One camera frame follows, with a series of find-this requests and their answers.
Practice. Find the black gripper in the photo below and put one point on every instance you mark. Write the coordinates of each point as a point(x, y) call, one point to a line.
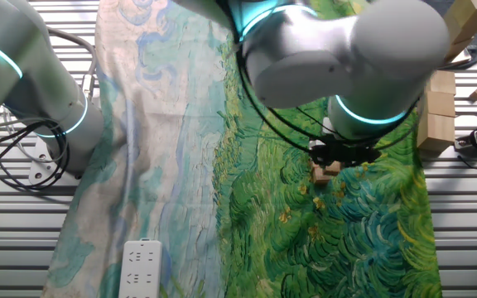
point(340, 152)

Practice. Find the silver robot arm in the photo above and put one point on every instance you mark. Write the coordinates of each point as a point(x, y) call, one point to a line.
point(387, 49)

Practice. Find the painted landscape cloth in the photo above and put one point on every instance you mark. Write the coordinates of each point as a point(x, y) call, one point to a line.
point(304, 240)

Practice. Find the large wooden cube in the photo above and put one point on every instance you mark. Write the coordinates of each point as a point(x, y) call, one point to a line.
point(466, 27)
point(439, 103)
point(444, 83)
point(435, 132)
point(458, 47)
point(476, 6)

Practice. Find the silver digital scale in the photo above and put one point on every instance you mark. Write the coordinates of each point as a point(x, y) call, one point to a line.
point(464, 58)

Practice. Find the white power strip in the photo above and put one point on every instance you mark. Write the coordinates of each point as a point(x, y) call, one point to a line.
point(139, 269)

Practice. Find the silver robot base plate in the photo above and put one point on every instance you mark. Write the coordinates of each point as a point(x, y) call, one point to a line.
point(39, 171)

